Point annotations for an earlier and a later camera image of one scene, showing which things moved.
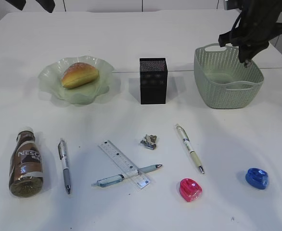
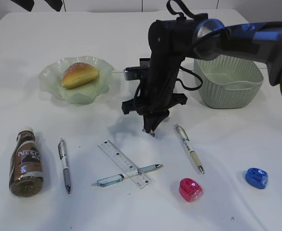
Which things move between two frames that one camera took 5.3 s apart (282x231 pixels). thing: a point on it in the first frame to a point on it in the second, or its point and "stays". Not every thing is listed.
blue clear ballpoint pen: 106,181 stays
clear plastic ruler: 123,162 stays
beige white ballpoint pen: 185,138 stays
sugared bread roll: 79,74 stays
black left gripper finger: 47,5 to 56,5
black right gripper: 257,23 to 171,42
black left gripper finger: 19,4 to 27,5
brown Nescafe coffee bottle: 26,165 stays
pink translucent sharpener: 190,190 stays
